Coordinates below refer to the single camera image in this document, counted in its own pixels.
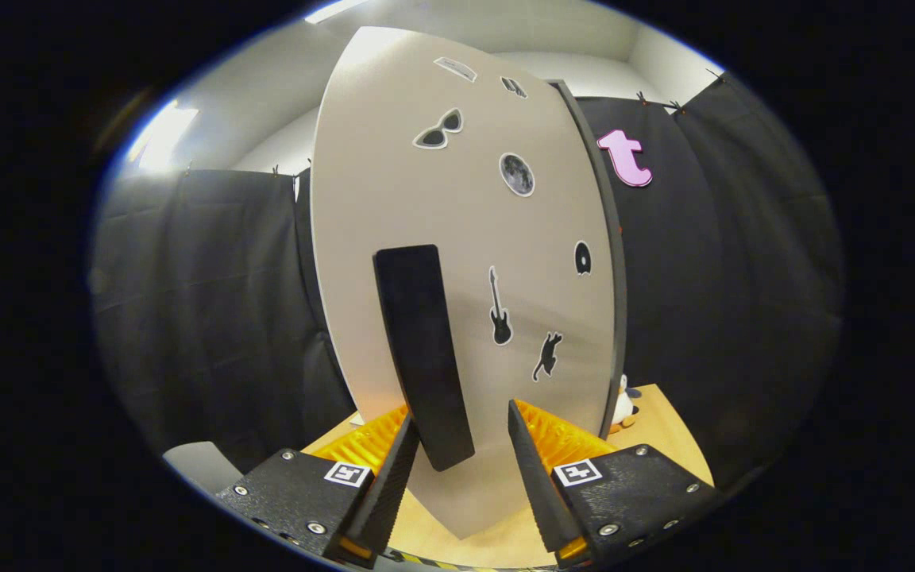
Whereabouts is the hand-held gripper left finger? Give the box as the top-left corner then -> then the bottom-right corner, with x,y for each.
215,407 -> 421,566

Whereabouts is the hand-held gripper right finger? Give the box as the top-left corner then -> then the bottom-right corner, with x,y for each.
508,399 -> 720,566

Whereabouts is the black door handle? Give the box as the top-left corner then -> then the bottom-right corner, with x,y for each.
373,245 -> 477,473

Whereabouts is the grey shoe cabinet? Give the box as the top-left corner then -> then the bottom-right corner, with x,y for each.
549,78 -> 629,442

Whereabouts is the grey rounded panel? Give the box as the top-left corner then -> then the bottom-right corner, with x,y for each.
162,442 -> 244,495

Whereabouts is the black backdrop cloth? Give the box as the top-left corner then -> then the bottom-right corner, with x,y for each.
91,71 -> 844,485

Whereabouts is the wide ceiling light panel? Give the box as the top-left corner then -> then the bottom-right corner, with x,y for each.
304,0 -> 371,25

